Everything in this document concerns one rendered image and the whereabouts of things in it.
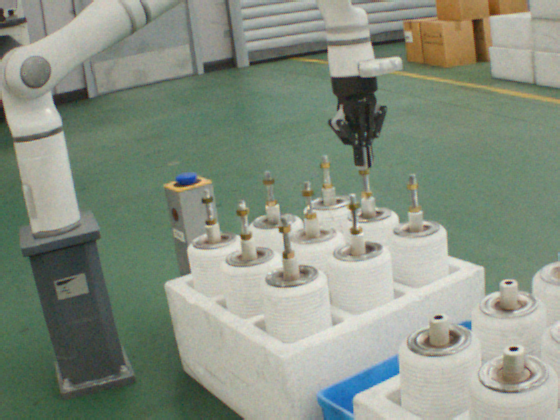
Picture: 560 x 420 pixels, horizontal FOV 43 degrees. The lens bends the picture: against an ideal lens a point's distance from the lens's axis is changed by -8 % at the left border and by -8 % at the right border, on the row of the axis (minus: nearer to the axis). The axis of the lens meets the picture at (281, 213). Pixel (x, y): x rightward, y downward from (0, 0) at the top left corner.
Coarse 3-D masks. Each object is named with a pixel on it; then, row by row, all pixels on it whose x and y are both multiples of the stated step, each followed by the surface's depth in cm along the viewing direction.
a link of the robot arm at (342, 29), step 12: (324, 0) 116; (336, 0) 115; (348, 0) 114; (324, 12) 117; (336, 12) 116; (348, 12) 115; (360, 12) 117; (336, 24) 117; (348, 24) 116; (360, 24) 117; (336, 36) 118; (348, 36) 117; (360, 36) 117
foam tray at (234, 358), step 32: (448, 256) 126; (192, 288) 133; (416, 288) 115; (448, 288) 115; (480, 288) 119; (192, 320) 125; (224, 320) 114; (256, 320) 113; (352, 320) 108; (384, 320) 109; (416, 320) 113; (448, 320) 117; (192, 352) 130; (224, 352) 117; (256, 352) 107; (288, 352) 102; (320, 352) 104; (352, 352) 107; (384, 352) 110; (224, 384) 122; (256, 384) 110; (288, 384) 102; (320, 384) 105; (256, 416) 114; (288, 416) 104; (320, 416) 106
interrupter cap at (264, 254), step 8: (256, 248) 121; (264, 248) 120; (232, 256) 119; (240, 256) 119; (264, 256) 117; (272, 256) 117; (232, 264) 115; (240, 264) 115; (248, 264) 114; (256, 264) 115
